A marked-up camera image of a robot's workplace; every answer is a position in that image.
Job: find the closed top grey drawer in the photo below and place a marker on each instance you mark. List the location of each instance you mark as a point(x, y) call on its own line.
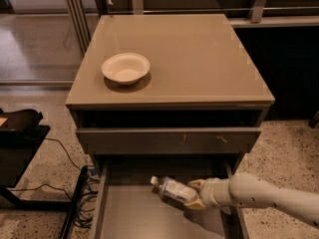
point(200, 140)

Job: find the black power strip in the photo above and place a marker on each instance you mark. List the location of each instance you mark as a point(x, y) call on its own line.
point(73, 204)

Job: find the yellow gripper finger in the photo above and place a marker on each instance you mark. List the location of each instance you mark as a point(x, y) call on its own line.
point(195, 204)
point(196, 184)

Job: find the grey drawer cabinet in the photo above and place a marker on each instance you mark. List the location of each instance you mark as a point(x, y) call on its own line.
point(200, 76)

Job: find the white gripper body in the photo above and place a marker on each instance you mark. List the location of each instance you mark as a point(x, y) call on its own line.
point(209, 191)

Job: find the metal railing frame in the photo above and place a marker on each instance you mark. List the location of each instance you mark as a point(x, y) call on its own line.
point(242, 13)

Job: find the black side table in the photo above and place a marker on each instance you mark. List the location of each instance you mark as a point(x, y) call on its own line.
point(21, 135)

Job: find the blue label plastic bottle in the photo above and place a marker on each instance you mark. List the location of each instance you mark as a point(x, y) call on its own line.
point(173, 189)

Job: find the white paper bowl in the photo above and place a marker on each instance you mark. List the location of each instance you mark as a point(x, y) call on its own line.
point(125, 68)

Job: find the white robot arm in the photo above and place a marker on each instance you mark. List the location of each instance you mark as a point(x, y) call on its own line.
point(245, 190)

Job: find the open middle grey drawer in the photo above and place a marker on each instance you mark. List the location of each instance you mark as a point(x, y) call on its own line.
point(128, 206)

